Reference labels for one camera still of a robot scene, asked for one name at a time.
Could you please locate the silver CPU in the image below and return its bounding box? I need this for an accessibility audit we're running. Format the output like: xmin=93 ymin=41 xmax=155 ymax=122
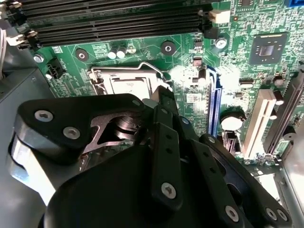
xmin=110 ymin=76 xmax=154 ymax=95

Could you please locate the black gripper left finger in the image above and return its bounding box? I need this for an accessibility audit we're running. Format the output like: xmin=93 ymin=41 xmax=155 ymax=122
xmin=13 ymin=85 xmax=184 ymax=212

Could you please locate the wire locking lever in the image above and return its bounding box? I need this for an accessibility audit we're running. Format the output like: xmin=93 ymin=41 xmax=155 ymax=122
xmin=89 ymin=61 xmax=171 ymax=84

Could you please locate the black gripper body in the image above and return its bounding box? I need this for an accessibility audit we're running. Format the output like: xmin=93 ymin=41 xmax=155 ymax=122
xmin=44 ymin=145 xmax=220 ymax=228

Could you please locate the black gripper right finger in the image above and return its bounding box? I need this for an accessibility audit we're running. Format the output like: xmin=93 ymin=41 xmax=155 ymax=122
xmin=166 ymin=91 xmax=293 ymax=228

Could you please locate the metal socket cover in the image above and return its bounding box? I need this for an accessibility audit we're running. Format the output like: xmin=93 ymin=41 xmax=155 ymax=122
xmin=91 ymin=70 xmax=167 ymax=98

